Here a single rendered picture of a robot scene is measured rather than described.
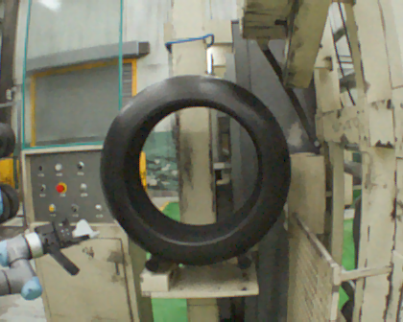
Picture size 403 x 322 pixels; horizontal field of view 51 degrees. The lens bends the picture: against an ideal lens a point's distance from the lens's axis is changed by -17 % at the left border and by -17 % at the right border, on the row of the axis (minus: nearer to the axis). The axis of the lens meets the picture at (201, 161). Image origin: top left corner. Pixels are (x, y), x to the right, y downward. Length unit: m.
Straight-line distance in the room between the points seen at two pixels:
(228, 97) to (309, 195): 0.54
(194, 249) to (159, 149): 9.33
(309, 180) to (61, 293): 1.35
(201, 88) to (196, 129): 0.41
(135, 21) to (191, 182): 9.55
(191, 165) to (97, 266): 0.77
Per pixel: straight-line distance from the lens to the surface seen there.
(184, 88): 1.41
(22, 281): 1.26
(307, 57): 1.51
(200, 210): 1.82
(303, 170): 1.75
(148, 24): 11.15
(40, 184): 2.37
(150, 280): 1.51
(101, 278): 2.31
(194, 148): 1.80
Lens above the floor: 1.29
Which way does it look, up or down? 3 degrees down
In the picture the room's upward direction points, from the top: 3 degrees counter-clockwise
